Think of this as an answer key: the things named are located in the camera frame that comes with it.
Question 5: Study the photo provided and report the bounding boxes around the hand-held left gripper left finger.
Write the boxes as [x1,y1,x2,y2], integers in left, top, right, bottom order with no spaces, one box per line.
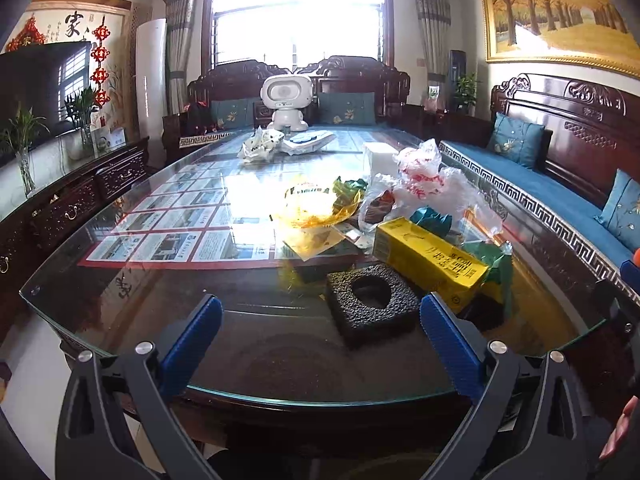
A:
[54,294,223,480]

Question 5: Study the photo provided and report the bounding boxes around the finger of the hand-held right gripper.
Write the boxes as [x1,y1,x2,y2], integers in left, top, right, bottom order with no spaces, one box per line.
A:
[594,280,640,361]
[620,261,640,306]

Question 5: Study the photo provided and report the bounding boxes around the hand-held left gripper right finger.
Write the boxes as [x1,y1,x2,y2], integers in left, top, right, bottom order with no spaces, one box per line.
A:
[419,292,588,480]

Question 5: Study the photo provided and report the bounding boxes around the green foil wrapper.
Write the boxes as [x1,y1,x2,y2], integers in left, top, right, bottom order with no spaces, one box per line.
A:
[460,240,516,311]

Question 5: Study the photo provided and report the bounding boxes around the yellow carton box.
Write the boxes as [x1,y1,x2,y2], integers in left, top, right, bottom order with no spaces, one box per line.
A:
[372,216,490,314]

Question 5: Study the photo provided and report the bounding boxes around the black foam block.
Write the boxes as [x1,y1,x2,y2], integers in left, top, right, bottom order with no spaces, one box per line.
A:
[326,263,420,349]

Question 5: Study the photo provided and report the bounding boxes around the person's right hand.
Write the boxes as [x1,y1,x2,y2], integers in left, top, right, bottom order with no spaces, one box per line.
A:
[599,394,640,461]

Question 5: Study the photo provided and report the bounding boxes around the blue embroidered cushion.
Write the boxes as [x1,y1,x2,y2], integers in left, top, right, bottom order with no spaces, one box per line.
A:
[487,112,546,170]
[595,169,640,253]

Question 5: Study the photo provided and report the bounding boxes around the carved wooden sofa blue seat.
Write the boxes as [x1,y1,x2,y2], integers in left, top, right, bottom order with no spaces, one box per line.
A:
[439,74,640,307]

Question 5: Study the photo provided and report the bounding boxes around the dark wooden glass-top table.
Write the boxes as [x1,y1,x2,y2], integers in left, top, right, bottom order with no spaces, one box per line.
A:
[19,125,631,461]

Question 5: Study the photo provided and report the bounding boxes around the teal foil wrapper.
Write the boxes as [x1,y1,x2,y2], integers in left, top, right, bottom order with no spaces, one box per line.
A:
[410,206,454,236]

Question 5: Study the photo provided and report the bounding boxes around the printed sheets under glass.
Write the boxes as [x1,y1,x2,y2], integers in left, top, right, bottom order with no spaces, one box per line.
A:
[85,157,281,267]

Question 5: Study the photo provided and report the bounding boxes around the flat yellow packet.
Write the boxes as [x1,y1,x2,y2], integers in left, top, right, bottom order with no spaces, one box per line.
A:
[281,227,373,264]

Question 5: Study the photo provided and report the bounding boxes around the red print plastic bag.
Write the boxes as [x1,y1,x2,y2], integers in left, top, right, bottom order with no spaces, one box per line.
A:
[394,139,504,236]

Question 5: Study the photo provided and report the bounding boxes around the yellow transparent plastic wrap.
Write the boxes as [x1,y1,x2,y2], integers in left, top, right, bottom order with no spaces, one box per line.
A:
[272,176,362,232]

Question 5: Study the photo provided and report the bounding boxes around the green yellow snack wrapper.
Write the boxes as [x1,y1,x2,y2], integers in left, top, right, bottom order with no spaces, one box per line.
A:
[332,177,369,216]

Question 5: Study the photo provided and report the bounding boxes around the dark carved wooden cabinet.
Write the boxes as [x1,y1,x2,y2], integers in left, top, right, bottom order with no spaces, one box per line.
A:
[0,136,151,307]

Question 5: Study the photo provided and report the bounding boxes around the white paper box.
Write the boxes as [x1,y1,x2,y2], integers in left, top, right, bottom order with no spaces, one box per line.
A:
[362,141,401,181]

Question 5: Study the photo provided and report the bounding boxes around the white crumpled bag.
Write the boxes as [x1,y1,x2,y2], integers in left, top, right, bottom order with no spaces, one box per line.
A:
[237,127,286,163]

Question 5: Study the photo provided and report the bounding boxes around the small white box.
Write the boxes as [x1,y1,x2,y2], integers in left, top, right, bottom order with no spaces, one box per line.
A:
[92,127,127,151]

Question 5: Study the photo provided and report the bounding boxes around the white flat tray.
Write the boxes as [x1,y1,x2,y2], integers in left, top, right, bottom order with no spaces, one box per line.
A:
[281,130,337,156]

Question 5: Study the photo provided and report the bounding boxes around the teal embroidered cushion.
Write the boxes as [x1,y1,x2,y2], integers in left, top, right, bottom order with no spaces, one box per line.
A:
[210,97,257,131]
[318,91,377,126]

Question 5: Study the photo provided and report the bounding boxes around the potted green plant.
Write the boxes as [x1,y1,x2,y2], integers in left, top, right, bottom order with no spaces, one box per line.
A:
[452,74,482,116]

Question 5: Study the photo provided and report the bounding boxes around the bamboo plant in glass vase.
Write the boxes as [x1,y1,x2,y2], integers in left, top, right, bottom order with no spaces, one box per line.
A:
[0,105,51,197]
[62,86,102,158]

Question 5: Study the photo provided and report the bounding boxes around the white tower air conditioner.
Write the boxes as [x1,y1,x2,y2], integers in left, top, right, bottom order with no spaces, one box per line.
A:
[134,19,168,159]

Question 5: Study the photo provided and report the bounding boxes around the white robot toy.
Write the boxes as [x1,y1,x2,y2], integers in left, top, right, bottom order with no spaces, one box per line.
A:
[260,75,316,133]

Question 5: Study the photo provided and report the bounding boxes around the gold framed tree painting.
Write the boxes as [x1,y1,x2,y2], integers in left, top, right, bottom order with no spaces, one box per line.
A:
[480,0,640,79]

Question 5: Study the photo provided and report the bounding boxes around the black television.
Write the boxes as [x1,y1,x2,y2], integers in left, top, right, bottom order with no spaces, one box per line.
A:
[0,41,94,152]

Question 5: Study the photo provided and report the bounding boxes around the patterned grey curtain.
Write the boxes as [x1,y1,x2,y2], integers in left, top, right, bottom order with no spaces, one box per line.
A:
[162,0,202,116]
[410,0,454,97]

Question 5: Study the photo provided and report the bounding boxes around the large window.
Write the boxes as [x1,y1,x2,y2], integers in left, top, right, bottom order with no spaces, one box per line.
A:
[202,0,394,73]

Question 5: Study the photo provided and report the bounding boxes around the red knot string decoration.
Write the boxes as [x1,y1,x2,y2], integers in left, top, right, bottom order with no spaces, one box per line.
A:
[90,16,112,111]

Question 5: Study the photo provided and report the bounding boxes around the framed calligraphy wall art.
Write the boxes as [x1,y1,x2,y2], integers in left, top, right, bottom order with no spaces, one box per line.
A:
[22,0,134,131]

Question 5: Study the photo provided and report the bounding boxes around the red paper wall ornament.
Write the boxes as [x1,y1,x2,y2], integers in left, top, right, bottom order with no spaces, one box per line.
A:
[5,15,49,54]

